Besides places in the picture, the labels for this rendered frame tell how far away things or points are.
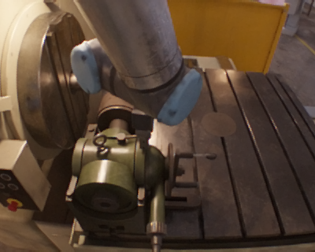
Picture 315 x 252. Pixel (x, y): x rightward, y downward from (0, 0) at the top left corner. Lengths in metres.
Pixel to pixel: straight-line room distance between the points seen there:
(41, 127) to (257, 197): 0.87
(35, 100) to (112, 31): 0.57
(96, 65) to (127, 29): 0.17
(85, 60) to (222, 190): 0.78
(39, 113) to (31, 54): 0.19
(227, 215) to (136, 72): 0.77
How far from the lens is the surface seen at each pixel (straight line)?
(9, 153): 0.71
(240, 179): 1.05
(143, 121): 0.56
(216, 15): 3.01
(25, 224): 1.52
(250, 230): 0.95
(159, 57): 0.25
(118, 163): 0.67
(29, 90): 0.77
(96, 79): 0.38
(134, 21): 0.22
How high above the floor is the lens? 1.82
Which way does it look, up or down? 43 degrees down
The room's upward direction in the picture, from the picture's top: 3 degrees clockwise
